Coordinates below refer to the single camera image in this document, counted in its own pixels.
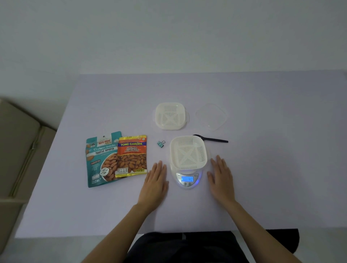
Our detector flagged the person's right hand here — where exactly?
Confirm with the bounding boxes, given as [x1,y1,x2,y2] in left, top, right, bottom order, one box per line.
[207,155,236,209]

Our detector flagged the person's left hand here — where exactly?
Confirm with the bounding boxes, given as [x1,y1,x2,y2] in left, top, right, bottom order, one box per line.
[137,160,169,213]

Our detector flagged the white kitchen scale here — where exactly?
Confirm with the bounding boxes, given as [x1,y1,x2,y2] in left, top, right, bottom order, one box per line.
[170,162,204,190]

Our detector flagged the orange salted almonds bag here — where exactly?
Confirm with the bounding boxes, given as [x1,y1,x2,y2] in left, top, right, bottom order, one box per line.
[115,135,148,178]

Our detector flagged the white square plastic container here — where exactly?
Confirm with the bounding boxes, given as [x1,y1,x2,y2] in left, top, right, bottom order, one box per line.
[170,135,211,171]
[155,102,190,130]

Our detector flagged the black plastic spoon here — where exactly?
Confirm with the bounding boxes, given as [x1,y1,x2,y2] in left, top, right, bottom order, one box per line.
[193,134,229,143]

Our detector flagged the teal roasted almonds bag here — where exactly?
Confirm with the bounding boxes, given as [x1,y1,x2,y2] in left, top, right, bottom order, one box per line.
[85,131,123,188]

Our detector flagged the person's left forearm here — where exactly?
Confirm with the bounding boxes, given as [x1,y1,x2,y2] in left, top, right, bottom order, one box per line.
[81,203,154,263]

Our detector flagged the person's right forearm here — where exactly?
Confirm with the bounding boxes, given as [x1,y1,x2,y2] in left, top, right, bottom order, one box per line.
[224,200,303,263]

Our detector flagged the person's black clothing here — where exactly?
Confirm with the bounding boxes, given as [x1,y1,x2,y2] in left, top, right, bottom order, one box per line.
[123,229,300,263]

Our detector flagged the beige sofa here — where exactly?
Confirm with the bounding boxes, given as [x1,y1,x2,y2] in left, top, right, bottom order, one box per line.
[0,98,57,255]

